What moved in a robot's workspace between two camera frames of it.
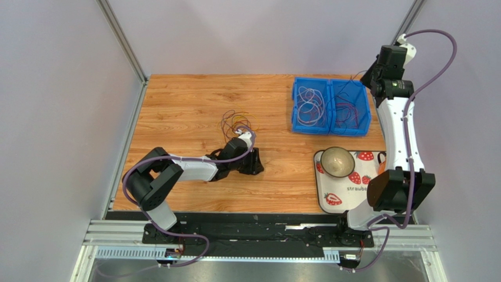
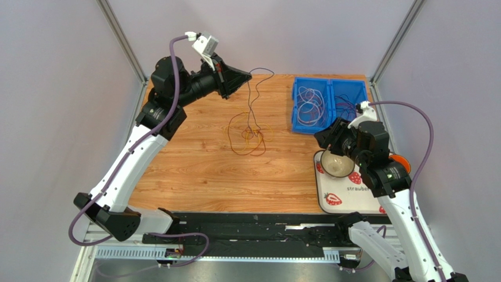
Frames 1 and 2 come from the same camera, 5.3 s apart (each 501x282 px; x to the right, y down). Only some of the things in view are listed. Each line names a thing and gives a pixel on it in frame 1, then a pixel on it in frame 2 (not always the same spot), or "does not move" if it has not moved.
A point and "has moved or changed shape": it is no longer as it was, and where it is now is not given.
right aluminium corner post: (410, 20) does not move
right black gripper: (373, 72) → (334, 138)
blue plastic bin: (330, 106) does not move
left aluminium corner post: (123, 40) does not move
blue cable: (334, 106) has moved or changed shape
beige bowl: (337, 162) does not move
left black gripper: (255, 165) → (229, 80)
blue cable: (221, 122) → (256, 90)
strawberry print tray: (339, 195) does not move
